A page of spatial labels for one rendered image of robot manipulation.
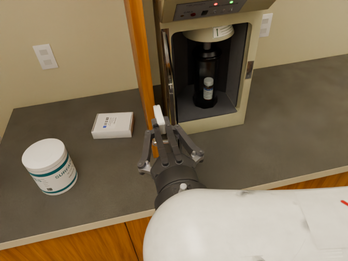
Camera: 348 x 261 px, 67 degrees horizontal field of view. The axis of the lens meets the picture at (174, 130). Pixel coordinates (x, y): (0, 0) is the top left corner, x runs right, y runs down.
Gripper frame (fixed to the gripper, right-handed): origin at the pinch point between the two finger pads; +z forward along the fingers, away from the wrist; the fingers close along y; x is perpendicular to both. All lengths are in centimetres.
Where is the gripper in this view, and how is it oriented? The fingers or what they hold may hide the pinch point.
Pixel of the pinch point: (159, 119)
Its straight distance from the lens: 58.6
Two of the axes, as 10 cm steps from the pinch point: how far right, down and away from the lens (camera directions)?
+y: -9.8, 1.8, -1.2
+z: -2.2, -6.6, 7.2
